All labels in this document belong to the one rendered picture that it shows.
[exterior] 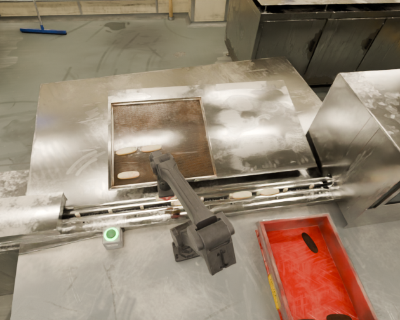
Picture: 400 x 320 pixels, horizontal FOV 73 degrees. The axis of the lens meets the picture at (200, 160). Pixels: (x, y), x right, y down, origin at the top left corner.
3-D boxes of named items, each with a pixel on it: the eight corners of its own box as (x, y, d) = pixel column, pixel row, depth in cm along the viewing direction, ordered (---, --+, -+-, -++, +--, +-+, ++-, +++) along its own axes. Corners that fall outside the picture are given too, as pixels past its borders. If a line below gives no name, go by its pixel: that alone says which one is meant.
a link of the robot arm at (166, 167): (199, 256, 69) (235, 239, 72) (197, 242, 65) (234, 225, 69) (148, 169, 101) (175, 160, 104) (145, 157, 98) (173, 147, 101)
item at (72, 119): (79, 296, 176) (18, 254, 111) (78, 159, 242) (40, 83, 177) (319, 231, 212) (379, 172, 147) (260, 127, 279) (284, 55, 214)
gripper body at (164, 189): (159, 199, 109) (157, 189, 103) (157, 178, 115) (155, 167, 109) (174, 197, 110) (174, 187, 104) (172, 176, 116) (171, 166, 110)
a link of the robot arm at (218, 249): (213, 287, 66) (247, 268, 69) (195, 235, 66) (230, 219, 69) (174, 245, 109) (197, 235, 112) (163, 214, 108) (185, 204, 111)
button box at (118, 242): (106, 253, 116) (100, 244, 107) (107, 236, 121) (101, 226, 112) (126, 251, 117) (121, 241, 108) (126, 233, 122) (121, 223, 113)
